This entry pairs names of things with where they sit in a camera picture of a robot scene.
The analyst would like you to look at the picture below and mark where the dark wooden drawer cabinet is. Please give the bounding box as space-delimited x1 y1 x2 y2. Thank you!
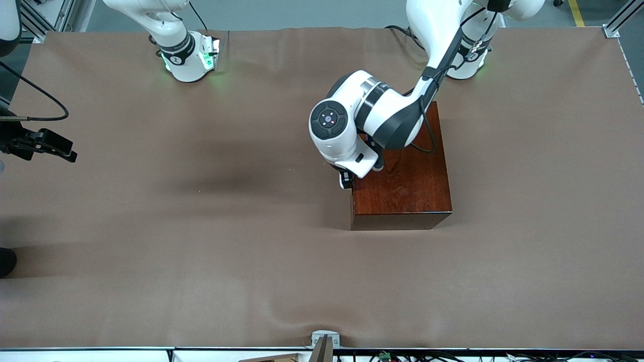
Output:
349 102 452 231

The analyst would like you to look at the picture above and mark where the black round object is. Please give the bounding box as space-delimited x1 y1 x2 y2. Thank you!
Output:
0 247 17 278

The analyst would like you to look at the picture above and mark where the brown table cover sheet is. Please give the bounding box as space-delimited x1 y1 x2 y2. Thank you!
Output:
0 26 644 350

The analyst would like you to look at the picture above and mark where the brown cardboard piece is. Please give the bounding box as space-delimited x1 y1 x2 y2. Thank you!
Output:
237 353 302 362

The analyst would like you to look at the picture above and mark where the yellow floor tape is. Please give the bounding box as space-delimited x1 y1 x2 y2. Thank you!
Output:
568 0 587 28

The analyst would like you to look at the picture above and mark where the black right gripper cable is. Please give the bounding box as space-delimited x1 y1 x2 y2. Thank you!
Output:
0 60 70 122

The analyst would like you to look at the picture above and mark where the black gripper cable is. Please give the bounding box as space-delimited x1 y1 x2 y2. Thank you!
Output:
402 10 504 154
0 60 70 122

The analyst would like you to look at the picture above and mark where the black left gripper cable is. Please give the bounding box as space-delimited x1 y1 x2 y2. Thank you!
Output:
402 10 504 154

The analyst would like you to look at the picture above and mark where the slanted aluminium frame profile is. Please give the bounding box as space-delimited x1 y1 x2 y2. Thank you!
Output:
20 0 49 44

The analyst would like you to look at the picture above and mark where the upright aluminium frame profile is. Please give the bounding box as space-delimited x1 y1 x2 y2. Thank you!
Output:
50 0 77 32

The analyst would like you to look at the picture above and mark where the black left arm base cable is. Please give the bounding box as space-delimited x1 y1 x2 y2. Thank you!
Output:
385 25 419 48

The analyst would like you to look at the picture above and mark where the black arm base cable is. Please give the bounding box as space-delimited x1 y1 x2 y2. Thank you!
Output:
189 0 212 32
385 25 419 48

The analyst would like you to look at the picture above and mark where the metal clamp bracket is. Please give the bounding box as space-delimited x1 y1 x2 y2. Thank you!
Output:
309 329 341 362

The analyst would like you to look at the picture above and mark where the black right arm base cable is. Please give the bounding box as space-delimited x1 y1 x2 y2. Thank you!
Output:
189 0 212 32

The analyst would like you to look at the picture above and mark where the aluminium frame profile with bracket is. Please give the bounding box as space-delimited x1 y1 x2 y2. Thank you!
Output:
603 0 644 39

